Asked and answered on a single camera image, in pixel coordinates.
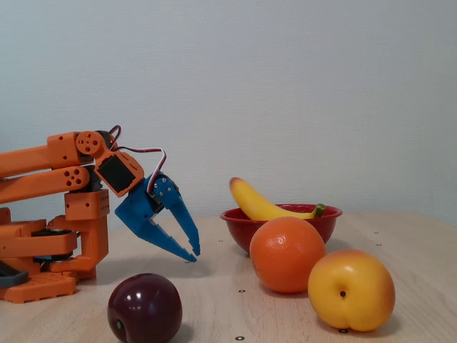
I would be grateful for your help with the yellow banana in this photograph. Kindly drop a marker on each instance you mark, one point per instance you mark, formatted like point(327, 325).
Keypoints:
point(257, 205)

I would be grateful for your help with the orange robot base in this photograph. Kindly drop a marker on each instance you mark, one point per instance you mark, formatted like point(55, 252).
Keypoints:
point(39, 287)

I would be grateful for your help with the orange fruit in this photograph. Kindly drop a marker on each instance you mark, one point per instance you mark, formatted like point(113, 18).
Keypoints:
point(285, 257)

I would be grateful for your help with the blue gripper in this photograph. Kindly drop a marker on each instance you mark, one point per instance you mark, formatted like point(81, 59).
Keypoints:
point(136, 211)

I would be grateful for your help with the yellow peach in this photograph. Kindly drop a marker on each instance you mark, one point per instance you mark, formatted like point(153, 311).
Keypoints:
point(357, 289)

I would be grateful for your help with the dark red plum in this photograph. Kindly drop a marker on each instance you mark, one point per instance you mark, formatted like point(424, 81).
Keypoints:
point(146, 307)

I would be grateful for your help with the red speckled bowl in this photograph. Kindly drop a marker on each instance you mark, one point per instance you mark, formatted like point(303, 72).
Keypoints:
point(239, 232)

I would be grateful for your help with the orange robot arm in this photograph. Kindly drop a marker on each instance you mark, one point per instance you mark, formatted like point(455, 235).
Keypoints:
point(32, 160)

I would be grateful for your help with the grey table clamp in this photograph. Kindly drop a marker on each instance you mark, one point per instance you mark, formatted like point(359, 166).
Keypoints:
point(14, 278)

